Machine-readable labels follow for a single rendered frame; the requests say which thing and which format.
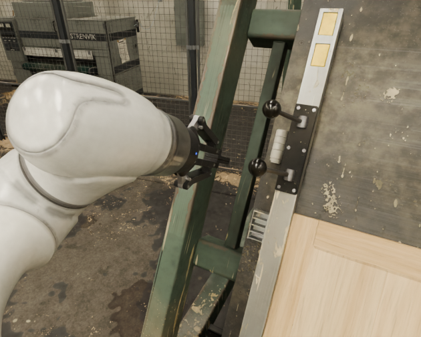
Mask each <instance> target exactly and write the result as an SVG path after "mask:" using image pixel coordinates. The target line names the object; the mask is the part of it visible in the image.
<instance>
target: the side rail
mask: <svg viewBox="0 0 421 337"><path fill-rule="evenodd" d="M256 5H257V0H220V1H219V6H218V9H217V14H216V17H215V23H214V26H213V32H212V35H211V38H210V43H209V47H208V51H207V55H206V60H205V64H204V69H203V72H202V78H201V81H200V86H199V89H198V94H197V98H196V103H195V106H194V112H193V115H197V116H204V118H205V120H206V125H207V126H208V127H209V128H210V129H211V130H212V132H213V133H214V134H215V136H216V137H217V138H218V139H219V144H218V145H217V149H221V150H222V147H223V142H224V139H225V134H226V130H227V125H228V122H229V116H230V113H231V108H232V105H233V100H234V97H235V92H236V89H237V83H238V80H239V75H240V72H241V66H242V63H243V58H244V55H245V50H246V46H247V42H248V37H247V32H248V28H249V24H250V20H251V15H252V12H253V10H254V9H255V8H256ZM211 171H212V175H211V176H210V177H208V178H206V179H204V180H201V181H199V182H197V183H195V184H193V185H192V186H191V187H190V188H189V189H188V190H185V189H181V188H178V187H176V188H175V192H174V197H173V200H172V205H171V209H170V214H169V217H168V223H167V226H166V231H165V234H164V239H163V243H162V248H161V252H160V257H159V260H158V265H157V268H156V274H155V277H154V282H153V286H152V291H151V294H150V299H149V303H148V308H147V311H146V316H145V320H144V325H143V328H142V333H141V337H177V334H178V329H179V326H180V321H181V318H182V313H183V309H184V304H185V301H186V296H187V292H188V287H189V284H190V279H191V275H192V271H193V267H194V265H193V263H192V261H193V258H194V253H195V249H196V244H197V241H198V239H200V237H201V234H202V228H203V225H204V220H205V217H206V212H207V209H208V204H209V201H210V197H211V192H212V189H213V184H214V180H215V175H216V172H217V168H212V169H211Z"/></svg>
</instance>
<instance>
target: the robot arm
mask: <svg viewBox="0 0 421 337"><path fill-rule="evenodd" d="M189 120H190V124H189V125H184V124H183V122H182V121H181V120H179V119H178V118H176V117H174V116H172V115H169V114H167V113H165V112H164V111H162V110H160V109H158V108H156V107H155V106H154V105H153V103H151V102H150V101H149V100H147V99H146V98H145V97H143V96H141V95H139V94H138V93H136V92H134V91H132V90H131V89H129V88H126V87H124V86H121V85H119V84H117V83H114V82H111V81H109V80H105V79H103V78H99V77H95V76H91V75H88V74H83V73H79V72H69V71H60V70H54V71H44V72H39V73H37V74H35V75H33V76H31V77H30V78H28V79H26V81H24V82H23V83H22V84H21V85H20V86H19V87H18V88H17V89H16V91H15V93H14V94H13V95H12V97H11V99H10V101H9V105H8V107H7V113H6V119H5V124H6V131H7V135H8V138H9V141H10V143H11V144H12V145H13V147H14V149H13V150H11V151H9V152H8V153H7V154H6V155H5V156H3V157H2V158H1V159H0V337H1V325H2V319H3V313H4V310H5V307H6V305H7V301H8V299H9V296H10V295H11V292H12V291H13V288H14V287H15V285H16V283H17V282H18V281H19V279H20V277H21V276H22V275H23V274H24V273H25V272H26V271H31V270H34V269H37V268H39V267H41V266H43V265H45V264H46V263H47V262H48V261H49V260H50V259H51V257H52V255H53V254H54V252H55V251H56V249H57V248H58V247H59V245H60V244H61V242H62V241H63V240H64V239H65V237H66V236H67V234H68V233H69V232H70V231H71V230H72V228H73V227H74V226H75V224H76V223H77V222H78V216H79V215H80V214H81V213H82V211H83V210H84V209H85V208H86V207H88V206H89V205H90V204H91V203H93V202H94V201H96V200H97V199H99V198H100V197H102V196H104V195H106V194H107V193H109V192H111V191H113V190H115V189H117V188H119V187H122V186H124V185H127V184H128V183H131V182H134V181H135V180H136V178H137V177H139V176H164V177H165V176H169V175H172V174H174V175H177V179H176V180H175V182H174V186H175V187H178V188H181V189H185V190H188V189H189V188H190V187H191V186H192V185H193V184H195V183H197V182H199V181H201V180H204V179H206V178H208V177H210V176H211V175H212V171H211V169H212V168H216V169H217V168H218V167H219V163H221V164H227V165H229V161H230V158H227V157H224V156H221V153H222V150H221V149H217V145H218V144H219V139H218V138H217V137H216V136H215V134H214V133H213V132H212V130H211V129H210V128H209V127H208V126H207V125H206V120H205V118H204V116H197V115H193V114H191V115H190V116H189ZM198 135H199V136H200V137H201V138H202V139H203V140H204V141H205V142H206V143H208V144H207V145H205V144H201V143H200V140H199V137H198ZM199 151H202V152H205V154H204V159H201V158H198V154H199ZM195 165H198V166H202V168H198V169H196V170H193V171H190V170H191V169H192V168H193V167H194V166H195ZM189 171H190V172H189Z"/></svg>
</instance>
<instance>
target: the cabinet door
mask: <svg viewBox="0 0 421 337"><path fill-rule="evenodd" d="M263 337H421V249H420V248H417V247H412V246H410V245H406V244H403V243H398V242H396V241H392V240H389V239H384V238H382V237H378V236H375V235H370V234H368V233H364V232H361V231H356V230H354V229H350V228H347V227H342V226H340V225H336V224H333V223H328V222H326V221H322V220H319V219H314V218H312V217H308V216H305V215H300V214H298V213H294V214H293V218H292V222H291V226H290V230H289V234H288V238H287V242H286V246H285V251H284V254H283V259H282V262H281V267H280V270H279V275H278V278H277V282H276V285H275V290H274V293H273V298H272V301H271V306H270V309H269V314H268V317H267V322H266V325H265V330H264V333H263Z"/></svg>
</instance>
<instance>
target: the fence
mask: <svg viewBox="0 0 421 337"><path fill-rule="evenodd" d="M324 13H337V20H336V23H335V28H334V31H333V35H319V29H320V26H321V21H322V18H323V14H324ZM342 22H343V9H332V8H320V10H319V15H318V18H317V23H316V26H315V31H314V34H313V39H312V42H311V47H310V50H309V56H308V59H307V64H306V67H305V72H304V75H303V80H302V83H301V88H300V91H299V96H298V99H297V104H305V105H310V106H318V108H319V109H318V112H317V117H316V120H315V125H314V128H313V133H312V136H311V141H310V144H309V149H308V152H307V157H306V160H305V165H304V168H303V173H302V176H301V181H300V184H299V189H298V192H297V194H296V195H292V194H289V193H285V192H282V191H277V190H275V193H274V196H273V201H272V204H271V210H270V213H269V218H268V221H267V226H266V229H265V234H264V237H263V242H262V245H261V250H260V253H259V258H258V261H257V266H256V269H255V274H254V277H253V282H252V285H251V291H250V294H249V299H248V302H247V307H246V310H245V315H244V318H243V323H242V326H241V331H240V334H239V337H263V333H264V330H265V325H266V322H267V317H268V314H269V309H270V306H271V301H272V298H273V293H274V290H275V285H276V282H277V278H278V275H279V270H280V267H281V262H282V259H283V254H284V251H285V246H286V242H287V238H288V234H289V230H290V226H291V222H292V218H293V214H294V213H295V209H296V206H297V201H298V198H299V193H300V190H301V185H302V182H303V177H304V174H305V169H306V166H307V161H308V158H309V153H310V150H311V145H312V142H313V137H314V134H315V129H316V126H317V121H318V118H319V113H320V110H321V105H322V102H323V97H324V94H325V89H326V86H327V81H328V78H329V73H330V70H331V65H332V62H333V57H334V54H335V49H336V46H337V41H338V38H339V33H340V30H341V25H342ZM316 44H327V45H330V47H329V52H328V55H327V60H326V63H325V67H319V66H311V61H312V58H313V53H314V50H315V45H316Z"/></svg>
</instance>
